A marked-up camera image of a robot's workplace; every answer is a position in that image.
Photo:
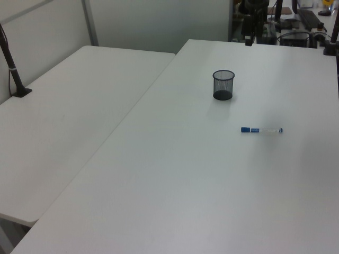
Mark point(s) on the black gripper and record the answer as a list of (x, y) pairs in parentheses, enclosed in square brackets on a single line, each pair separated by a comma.
[(255, 6)]

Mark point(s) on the black electronics box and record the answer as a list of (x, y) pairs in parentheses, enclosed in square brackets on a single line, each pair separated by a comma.
[(294, 40)]

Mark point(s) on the black keyboard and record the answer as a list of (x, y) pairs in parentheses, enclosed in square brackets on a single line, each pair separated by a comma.
[(308, 18)]

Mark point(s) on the black computer mouse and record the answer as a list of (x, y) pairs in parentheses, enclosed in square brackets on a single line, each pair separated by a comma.
[(323, 12)]

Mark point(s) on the black mesh pen cup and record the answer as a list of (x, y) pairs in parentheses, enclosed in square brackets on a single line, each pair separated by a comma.
[(223, 87)]

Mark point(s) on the blue and white marker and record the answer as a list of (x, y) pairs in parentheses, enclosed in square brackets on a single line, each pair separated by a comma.
[(262, 130)]

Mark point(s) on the grey control box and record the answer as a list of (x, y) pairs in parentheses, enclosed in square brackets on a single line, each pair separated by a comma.
[(269, 33)]

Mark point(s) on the black camera stand pole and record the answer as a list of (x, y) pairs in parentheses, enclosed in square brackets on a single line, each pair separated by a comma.
[(333, 39), (12, 66)]

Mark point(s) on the yellow object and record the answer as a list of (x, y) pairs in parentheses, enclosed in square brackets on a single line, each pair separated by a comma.
[(327, 1)]

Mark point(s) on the black monitor stand pole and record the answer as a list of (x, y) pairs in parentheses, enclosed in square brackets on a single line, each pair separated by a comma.
[(278, 10)]

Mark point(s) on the brown mouse pad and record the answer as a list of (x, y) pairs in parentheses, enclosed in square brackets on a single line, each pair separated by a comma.
[(285, 10)]

